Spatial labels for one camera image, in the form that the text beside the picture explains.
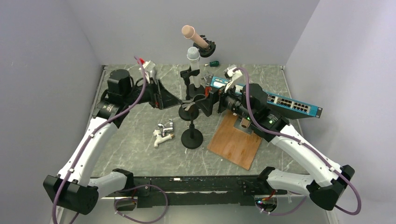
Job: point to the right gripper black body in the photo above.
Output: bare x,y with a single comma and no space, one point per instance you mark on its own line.
227,100

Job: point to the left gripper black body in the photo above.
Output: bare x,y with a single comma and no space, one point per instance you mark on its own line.
149,95

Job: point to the grey handheld microphone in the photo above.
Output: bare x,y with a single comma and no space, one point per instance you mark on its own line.
152,75

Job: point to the black front microphone stand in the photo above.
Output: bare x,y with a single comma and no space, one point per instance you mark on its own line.
191,138

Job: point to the white microphone with stand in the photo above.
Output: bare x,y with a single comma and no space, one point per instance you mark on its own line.
193,55

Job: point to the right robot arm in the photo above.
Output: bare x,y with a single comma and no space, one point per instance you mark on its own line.
325,181

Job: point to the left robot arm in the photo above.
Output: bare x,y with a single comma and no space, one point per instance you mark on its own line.
73,188

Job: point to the pink microphone on stand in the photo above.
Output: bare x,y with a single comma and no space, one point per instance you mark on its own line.
205,47

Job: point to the chrome white faucet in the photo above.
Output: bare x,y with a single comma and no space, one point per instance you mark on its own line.
163,133

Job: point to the wooden board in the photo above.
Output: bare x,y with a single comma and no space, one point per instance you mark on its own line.
233,144

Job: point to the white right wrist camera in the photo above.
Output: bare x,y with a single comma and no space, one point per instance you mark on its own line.
232,75

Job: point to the green handled screwdriver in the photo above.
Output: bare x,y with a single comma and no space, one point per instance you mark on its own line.
213,64

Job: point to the blue network switch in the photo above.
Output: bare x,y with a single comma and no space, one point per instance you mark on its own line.
290,108

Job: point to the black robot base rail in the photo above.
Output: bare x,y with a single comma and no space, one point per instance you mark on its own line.
199,190

